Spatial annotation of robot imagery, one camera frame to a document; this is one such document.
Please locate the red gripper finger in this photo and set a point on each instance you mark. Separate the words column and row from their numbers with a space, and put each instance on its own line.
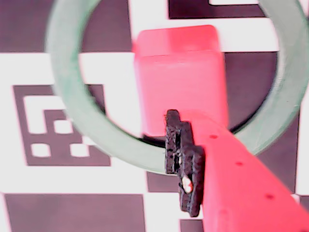
column 241, row 188

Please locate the red cube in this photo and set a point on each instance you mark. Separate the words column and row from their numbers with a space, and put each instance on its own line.
column 178, row 79

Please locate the checkerboard marker mat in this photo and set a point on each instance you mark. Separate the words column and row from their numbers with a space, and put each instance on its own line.
column 72, row 183

